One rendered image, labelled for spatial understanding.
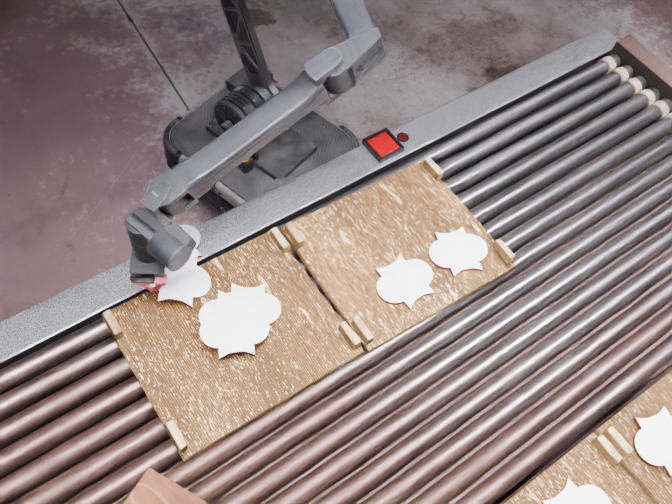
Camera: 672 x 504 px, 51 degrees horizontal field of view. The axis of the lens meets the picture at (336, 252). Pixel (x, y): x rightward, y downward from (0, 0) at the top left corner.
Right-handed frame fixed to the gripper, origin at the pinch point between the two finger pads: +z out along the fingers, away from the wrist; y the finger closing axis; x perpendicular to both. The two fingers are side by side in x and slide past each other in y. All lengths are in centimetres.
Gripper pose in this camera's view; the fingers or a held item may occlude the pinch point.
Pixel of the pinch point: (155, 273)
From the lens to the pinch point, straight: 148.9
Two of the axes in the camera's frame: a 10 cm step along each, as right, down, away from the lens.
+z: -0.9, 5.1, 8.6
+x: -10.0, -0.1, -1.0
